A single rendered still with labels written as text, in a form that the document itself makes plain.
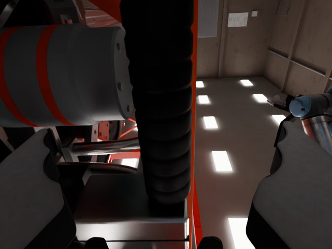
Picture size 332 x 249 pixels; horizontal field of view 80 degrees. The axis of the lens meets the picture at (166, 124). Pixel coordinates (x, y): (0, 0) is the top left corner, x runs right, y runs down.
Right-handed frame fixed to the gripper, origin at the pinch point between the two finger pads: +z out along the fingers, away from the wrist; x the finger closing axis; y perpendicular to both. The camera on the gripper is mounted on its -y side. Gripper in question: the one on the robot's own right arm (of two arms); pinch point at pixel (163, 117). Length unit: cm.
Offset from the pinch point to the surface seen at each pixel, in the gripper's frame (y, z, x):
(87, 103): 3.6, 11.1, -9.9
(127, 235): 8.9, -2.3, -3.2
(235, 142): 567, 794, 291
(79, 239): 9.3, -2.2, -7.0
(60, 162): 15.8, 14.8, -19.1
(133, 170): 15.8, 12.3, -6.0
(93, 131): 20.6, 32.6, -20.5
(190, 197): 80, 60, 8
